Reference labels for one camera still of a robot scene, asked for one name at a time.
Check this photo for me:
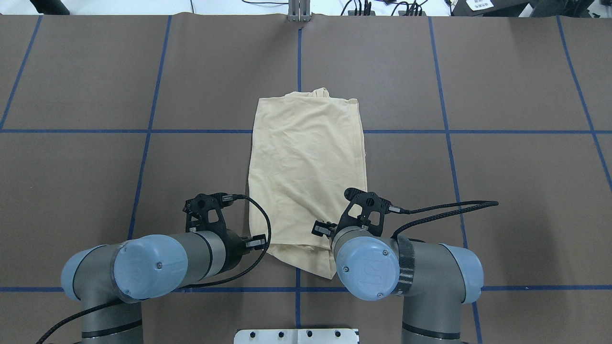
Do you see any beige long sleeve shirt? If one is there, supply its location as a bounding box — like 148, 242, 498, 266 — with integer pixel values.
248, 88, 368, 280

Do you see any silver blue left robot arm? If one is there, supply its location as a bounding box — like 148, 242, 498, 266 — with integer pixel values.
38, 193, 272, 344

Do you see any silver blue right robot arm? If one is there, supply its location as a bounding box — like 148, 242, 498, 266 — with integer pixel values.
312, 188, 498, 344

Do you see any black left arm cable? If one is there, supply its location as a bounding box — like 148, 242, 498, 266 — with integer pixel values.
36, 193, 272, 344

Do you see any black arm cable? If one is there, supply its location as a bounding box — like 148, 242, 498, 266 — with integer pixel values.
36, 193, 272, 344
390, 201, 499, 239

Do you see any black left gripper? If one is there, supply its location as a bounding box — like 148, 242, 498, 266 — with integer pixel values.
182, 193, 267, 261

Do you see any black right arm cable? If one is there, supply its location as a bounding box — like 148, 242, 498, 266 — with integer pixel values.
390, 201, 499, 239

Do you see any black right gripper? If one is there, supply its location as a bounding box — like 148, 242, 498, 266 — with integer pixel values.
312, 187, 392, 237

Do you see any aluminium frame post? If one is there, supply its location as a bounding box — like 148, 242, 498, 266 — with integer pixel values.
287, 0, 312, 22

